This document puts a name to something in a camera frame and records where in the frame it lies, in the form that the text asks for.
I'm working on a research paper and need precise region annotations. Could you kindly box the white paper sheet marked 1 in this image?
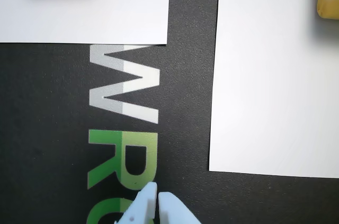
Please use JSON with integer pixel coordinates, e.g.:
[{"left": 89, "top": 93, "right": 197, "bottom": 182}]
[{"left": 0, "top": 0, "right": 171, "bottom": 46}]

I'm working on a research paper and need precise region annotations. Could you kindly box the dark mat with letters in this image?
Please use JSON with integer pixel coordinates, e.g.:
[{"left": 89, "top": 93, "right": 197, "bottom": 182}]
[{"left": 0, "top": 0, "right": 339, "bottom": 224}]

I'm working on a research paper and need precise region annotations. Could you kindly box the white paper sheet marked HOME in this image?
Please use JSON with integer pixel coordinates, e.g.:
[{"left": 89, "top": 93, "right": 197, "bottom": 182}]
[{"left": 208, "top": 0, "right": 339, "bottom": 179}]

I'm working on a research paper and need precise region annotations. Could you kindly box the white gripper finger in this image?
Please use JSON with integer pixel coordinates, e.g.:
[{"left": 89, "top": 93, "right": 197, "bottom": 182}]
[
  {"left": 158, "top": 191, "right": 202, "bottom": 224},
  {"left": 114, "top": 182, "right": 159, "bottom": 224}
]

